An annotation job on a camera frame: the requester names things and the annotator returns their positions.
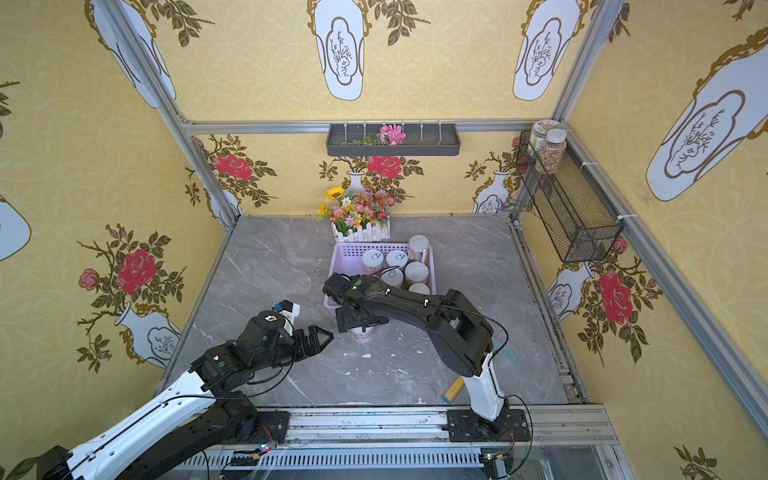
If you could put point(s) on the teal brush white bristles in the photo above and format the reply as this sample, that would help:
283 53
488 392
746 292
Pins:
509 354

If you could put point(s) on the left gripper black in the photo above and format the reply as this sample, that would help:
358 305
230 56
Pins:
300 341

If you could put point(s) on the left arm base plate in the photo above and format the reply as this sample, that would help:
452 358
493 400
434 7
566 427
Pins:
262 427

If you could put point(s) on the pink flower on shelf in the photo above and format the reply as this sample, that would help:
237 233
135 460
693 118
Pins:
391 134

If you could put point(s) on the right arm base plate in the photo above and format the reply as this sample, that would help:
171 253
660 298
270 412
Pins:
465 426

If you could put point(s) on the spice jar white lid rear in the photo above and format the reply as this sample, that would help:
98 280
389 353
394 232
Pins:
539 132

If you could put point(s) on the grey wall shelf tray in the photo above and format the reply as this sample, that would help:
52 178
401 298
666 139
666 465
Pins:
423 139

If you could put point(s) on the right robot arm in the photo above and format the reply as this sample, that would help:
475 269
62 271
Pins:
460 334

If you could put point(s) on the purple plastic basket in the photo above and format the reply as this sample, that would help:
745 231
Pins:
347 259

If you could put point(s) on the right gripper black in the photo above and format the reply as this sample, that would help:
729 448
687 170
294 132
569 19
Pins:
358 312

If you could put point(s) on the tall yellow can plastic lid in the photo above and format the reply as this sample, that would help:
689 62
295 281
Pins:
418 249

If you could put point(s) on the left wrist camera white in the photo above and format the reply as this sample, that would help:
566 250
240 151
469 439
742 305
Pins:
289 310

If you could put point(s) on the small yellow can plastic lid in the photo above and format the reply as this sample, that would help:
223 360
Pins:
420 288

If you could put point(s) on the orange can plastic lid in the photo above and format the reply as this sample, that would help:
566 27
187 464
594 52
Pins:
416 272

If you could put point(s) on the spice jar white lid front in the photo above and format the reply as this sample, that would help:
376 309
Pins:
551 151

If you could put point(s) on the flower pot white fence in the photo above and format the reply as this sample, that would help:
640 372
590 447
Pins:
355 217

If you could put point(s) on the spice jar white lid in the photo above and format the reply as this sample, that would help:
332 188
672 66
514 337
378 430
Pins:
551 151
539 132

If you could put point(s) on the yellow label tin can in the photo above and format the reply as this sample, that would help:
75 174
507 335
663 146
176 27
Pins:
393 277

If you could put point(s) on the blue garden fork yellow handle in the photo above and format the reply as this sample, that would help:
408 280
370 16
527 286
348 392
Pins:
452 392

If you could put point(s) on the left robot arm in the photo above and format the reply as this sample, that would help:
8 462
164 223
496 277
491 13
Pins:
203 406

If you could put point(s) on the black wire wall basket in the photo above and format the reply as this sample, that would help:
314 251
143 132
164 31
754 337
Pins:
580 221

